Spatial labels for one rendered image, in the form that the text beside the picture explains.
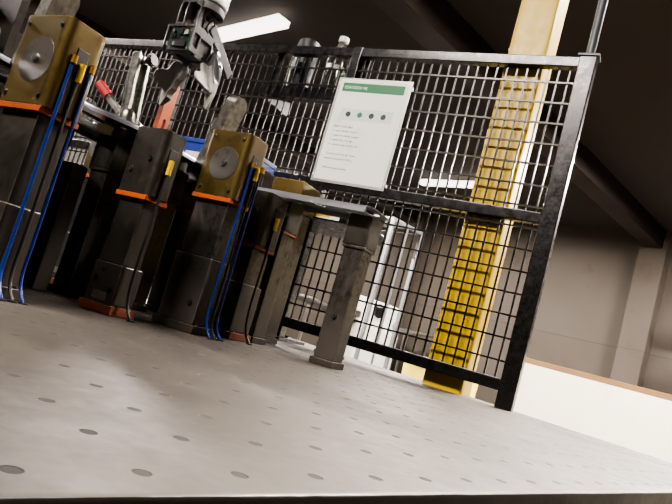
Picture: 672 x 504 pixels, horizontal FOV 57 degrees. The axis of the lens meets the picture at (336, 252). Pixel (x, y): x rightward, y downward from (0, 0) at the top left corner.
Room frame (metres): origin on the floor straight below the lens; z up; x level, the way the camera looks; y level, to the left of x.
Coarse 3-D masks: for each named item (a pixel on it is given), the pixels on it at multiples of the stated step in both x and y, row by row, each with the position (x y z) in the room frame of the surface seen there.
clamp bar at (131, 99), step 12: (132, 60) 1.26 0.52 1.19; (144, 60) 1.26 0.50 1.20; (156, 60) 1.26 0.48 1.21; (132, 72) 1.25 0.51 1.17; (144, 72) 1.28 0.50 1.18; (132, 84) 1.25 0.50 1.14; (144, 84) 1.28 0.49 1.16; (132, 96) 1.25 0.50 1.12; (120, 108) 1.25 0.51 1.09; (132, 108) 1.27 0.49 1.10
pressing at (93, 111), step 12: (0, 60) 0.83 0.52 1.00; (0, 72) 0.89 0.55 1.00; (0, 84) 0.92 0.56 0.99; (84, 108) 0.97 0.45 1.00; (96, 108) 0.92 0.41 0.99; (84, 120) 1.06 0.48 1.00; (96, 120) 1.02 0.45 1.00; (108, 120) 1.00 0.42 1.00; (120, 120) 0.94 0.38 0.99; (84, 132) 1.14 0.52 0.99; (96, 132) 1.13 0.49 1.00; (108, 132) 1.10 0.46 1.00; (120, 132) 1.07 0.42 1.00; (132, 132) 1.04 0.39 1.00; (192, 156) 1.09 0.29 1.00; (180, 168) 1.25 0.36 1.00; (192, 168) 1.22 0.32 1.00; (192, 180) 1.36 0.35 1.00
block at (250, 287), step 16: (256, 208) 1.13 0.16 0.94; (272, 208) 1.13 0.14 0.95; (256, 224) 1.13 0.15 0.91; (272, 224) 1.15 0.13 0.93; (256, 240) 1.13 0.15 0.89; (272, 240) 1.16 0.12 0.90; (240, 256) 1.14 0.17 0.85; (256, 256) 1.15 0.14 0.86; (240, 272) 1.14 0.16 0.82; (256, 272) 1.16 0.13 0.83; (224, 288) 1.14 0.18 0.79; (240, 288) 1.13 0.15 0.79; (256, 288) 1.15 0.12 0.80; (224, 304) 1.14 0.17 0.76; (240, 304) 1.14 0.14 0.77; (256, 304) 1.18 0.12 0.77; (224, 320) 1.13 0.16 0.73; (240, 320) 1.15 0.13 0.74; (224, 336) 1.13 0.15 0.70; (240, 336) 1.15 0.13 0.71
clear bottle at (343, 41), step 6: (342, 36) 1.80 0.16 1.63; (342, 42) 1.80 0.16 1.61; (348, 42) 1.81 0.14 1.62; (330, 60) 1.79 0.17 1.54; (336, 60) 1.78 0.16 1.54; (330, 66) 1.78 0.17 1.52; (336, 66) 1.78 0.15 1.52; (342, 66) 1.79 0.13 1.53; (324, 72) 1.81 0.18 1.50; (336, 72) 1.78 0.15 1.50; (342, 72) 1.79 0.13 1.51; (324, 78) 1.79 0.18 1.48; (330, 78) 1.78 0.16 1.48; (324, 84) 1.79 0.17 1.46; (330, 84) 1.78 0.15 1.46; (336, 84) 1.79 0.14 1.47
